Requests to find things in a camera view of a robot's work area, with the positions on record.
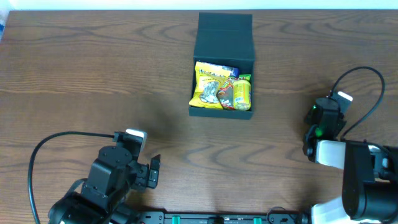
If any colourful Haribo gummy bag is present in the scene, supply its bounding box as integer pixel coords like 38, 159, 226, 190
217, 74, 251, 110

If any yellow sunflower seed bag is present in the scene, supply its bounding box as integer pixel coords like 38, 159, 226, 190
189, 62, 231, 110

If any yellow round jar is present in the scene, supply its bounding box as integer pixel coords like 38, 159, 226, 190
233, 80, 251, 111

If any dark blue chocolate bar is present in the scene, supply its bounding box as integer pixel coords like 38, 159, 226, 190
221, 66, 239, 78

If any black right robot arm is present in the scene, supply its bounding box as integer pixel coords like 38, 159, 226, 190
303, 98, 397, 223

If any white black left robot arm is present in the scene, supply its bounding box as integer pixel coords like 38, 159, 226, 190
48, 146, 160, 224

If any black open gift box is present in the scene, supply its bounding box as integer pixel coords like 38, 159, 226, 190
188, 12, 255, 120

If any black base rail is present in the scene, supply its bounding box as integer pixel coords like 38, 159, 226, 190
136, 211, 312, 224

